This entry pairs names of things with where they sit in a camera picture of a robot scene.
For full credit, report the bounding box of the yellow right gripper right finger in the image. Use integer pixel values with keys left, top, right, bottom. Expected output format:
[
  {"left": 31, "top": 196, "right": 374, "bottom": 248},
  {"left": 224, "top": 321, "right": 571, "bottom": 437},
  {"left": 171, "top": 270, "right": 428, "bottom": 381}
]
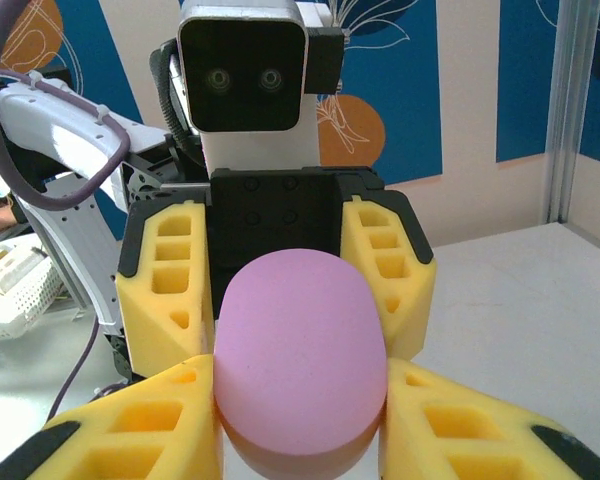
[{"left": 379, "top": 358, "right": 600, "bottom": 480}]

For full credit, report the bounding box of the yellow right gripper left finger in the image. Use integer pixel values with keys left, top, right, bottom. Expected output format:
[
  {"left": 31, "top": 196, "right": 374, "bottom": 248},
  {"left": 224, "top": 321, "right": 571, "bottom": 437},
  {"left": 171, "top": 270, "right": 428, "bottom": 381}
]
[{"left": 0, "top": 353, "right": 226, "bottom": 480}]

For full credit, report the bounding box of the white perforated plastic basket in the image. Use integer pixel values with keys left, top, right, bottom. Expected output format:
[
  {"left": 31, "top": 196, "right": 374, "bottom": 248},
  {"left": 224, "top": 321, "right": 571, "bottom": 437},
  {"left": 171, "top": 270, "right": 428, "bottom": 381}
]
[{"left": 0, "top": 232, "right": 65, "bottom": 347}]

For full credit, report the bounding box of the black corrugated camera cable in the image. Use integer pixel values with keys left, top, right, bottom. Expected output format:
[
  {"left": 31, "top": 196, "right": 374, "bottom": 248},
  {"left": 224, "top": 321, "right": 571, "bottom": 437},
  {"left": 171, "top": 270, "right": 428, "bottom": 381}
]
[{"left": 148, "top": 38, "right": 204, "bottom": 151}]

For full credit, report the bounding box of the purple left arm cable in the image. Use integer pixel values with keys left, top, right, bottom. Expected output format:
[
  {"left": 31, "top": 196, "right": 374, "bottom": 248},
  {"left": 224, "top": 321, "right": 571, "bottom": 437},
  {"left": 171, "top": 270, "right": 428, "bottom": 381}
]
[{"left": 0, "top": 0, "right": 132, "bottom": 426}]

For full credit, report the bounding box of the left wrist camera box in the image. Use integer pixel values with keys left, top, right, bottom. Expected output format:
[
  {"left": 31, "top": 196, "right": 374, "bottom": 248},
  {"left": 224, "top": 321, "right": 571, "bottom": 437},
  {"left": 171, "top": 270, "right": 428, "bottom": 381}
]
[{"left": 177, "top": 0, "right": 310, "bottom": 134}]

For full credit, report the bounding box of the aluminium frame post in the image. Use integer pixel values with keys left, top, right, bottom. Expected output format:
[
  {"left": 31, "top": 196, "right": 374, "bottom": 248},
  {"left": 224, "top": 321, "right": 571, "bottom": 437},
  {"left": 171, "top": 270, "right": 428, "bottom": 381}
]
[{"left": 544, "top": 0, "right": 600, "bottom": 227}]

